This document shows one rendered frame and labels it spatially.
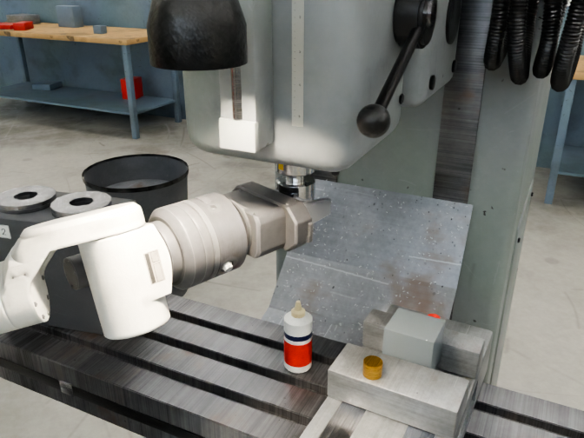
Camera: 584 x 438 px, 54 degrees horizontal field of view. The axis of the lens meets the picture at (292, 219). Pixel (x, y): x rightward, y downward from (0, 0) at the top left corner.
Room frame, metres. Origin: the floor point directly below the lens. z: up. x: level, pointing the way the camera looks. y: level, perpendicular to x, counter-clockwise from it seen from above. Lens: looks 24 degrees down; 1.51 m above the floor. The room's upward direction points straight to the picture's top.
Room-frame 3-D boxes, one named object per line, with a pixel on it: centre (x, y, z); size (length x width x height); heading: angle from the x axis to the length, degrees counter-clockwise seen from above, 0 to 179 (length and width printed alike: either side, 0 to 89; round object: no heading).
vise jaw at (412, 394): (0.53, -0.12, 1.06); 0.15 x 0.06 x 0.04; 62
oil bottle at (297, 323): (0.68, -0.01, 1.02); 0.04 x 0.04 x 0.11
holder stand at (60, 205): (0.84, 0.37, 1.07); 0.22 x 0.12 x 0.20; 75
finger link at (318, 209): (0.62, -0.03, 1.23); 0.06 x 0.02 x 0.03; 133
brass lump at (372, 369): (0.53, -0.09, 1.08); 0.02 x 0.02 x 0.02
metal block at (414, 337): (0.58, -0.15, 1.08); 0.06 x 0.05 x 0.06; 62
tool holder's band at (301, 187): (0.65, 0.00, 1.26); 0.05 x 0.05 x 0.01
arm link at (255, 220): (0.58, 0.06, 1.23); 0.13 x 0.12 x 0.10; 43
